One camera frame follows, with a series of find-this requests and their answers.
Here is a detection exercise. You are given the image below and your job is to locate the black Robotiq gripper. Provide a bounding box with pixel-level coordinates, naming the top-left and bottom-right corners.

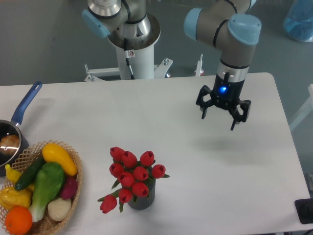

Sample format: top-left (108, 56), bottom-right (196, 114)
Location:
top-left (195, 73), bottom-right (252, 131)

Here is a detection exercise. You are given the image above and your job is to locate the red tulip bouquet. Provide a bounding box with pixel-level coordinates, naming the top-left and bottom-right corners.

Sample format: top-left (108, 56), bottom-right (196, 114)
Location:
top-left (98, 146), bottom-right (170, 214)

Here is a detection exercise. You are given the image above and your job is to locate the dark grey ribbed vase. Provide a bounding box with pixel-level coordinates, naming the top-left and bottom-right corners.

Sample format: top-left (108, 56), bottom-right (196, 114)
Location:
top-left (128, 180), bottom-right (156, 210)

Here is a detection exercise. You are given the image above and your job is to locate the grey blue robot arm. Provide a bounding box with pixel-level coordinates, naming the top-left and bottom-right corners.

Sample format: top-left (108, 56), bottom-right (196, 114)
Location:
top-left (82, 0), bottom-right (262, 125)

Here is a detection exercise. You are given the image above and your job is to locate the blue plastic bag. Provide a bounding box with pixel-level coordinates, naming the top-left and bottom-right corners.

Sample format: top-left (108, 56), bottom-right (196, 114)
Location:
top-left (283, 0), bottom-right (313, 42)

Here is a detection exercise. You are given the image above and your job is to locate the black device at edge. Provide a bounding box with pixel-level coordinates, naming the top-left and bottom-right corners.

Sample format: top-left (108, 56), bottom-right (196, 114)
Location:
top-left (294, 198), bottom-right (313, 224)

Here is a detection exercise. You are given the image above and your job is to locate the purple red radish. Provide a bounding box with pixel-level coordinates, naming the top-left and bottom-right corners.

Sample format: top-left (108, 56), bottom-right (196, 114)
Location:
top-left (60, 177), bottom-right (78, 200)

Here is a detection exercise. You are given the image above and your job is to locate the yellow squash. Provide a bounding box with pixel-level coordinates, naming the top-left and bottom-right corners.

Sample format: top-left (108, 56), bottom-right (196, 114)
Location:
top-left (42, 143), bottom-right (78, 176)

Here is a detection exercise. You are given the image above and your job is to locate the green bok choy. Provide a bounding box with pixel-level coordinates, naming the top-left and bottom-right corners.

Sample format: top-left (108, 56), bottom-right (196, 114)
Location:
top-left (29, 162), bottom-right (65, 223)

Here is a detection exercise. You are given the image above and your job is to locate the white garlic bulb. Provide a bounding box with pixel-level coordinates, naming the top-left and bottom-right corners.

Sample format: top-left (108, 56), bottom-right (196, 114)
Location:
top-left (47, 198), bottom-right (71, 221)

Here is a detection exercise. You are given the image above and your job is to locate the dark green cucumber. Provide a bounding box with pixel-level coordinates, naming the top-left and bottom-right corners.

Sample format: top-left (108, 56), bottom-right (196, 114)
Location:
top-left (15, 155), bottom-right (46, 190)

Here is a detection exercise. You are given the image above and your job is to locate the brown bread roll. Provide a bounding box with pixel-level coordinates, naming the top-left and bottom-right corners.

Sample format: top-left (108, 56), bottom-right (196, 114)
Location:
top-left (0, 135), bottom-right (20, 156)

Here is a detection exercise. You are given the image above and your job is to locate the yellow banana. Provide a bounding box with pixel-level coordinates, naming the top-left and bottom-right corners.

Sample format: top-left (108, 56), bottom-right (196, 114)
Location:
top-left (5, 164), bottom-right (22, 184)

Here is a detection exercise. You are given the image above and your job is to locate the yellow corn cob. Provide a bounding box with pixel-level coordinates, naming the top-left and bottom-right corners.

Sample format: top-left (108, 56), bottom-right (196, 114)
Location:
top-left (0, 187), bottom-right (32, 211)

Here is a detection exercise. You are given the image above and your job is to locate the orange fruit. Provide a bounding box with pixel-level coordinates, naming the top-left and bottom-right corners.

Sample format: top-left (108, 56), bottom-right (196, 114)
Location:
top-left (5, 206), bottom-right (33, 235)

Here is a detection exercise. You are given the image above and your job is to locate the white frame at right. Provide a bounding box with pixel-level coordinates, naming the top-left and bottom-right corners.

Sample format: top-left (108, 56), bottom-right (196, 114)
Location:
top-left (289, 84), bottom-right (313, 132)

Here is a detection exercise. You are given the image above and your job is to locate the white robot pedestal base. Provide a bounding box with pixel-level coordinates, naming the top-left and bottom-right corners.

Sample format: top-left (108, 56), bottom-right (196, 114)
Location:
top-left (84, 13), bottom-right (205, 82)

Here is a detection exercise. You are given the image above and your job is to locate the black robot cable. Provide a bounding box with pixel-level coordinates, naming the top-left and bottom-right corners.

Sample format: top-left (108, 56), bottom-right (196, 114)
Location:
top-left (123, 38), bottom-right (135, 80)

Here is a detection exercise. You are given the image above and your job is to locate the blue handled saucepan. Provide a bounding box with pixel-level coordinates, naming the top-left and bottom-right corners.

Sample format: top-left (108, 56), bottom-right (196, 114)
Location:
top-left (0, 81), bottom-right (43, 177)

